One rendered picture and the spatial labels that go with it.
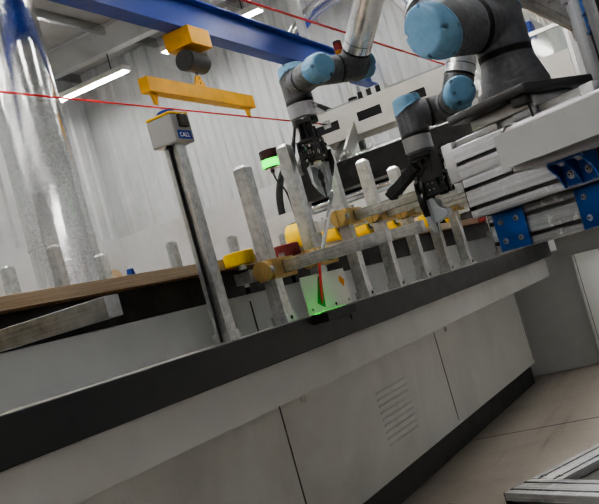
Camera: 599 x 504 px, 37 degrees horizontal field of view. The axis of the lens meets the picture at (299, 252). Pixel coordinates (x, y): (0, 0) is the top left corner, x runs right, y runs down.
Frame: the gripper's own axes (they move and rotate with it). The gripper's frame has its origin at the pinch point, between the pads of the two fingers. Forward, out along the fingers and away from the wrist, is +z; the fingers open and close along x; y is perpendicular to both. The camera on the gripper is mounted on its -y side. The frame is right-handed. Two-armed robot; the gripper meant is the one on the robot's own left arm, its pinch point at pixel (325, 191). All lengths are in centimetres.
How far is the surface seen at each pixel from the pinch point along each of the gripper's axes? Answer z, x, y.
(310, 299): 26.8, -10.2, 11.9
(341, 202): 1.8, 1.4, -23.0
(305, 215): 4.7, -7.0, 0.6
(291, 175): -6.9, -7.7, 0.3
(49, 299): 13, -50, 74
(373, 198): 1.3, 9.6, -46.6
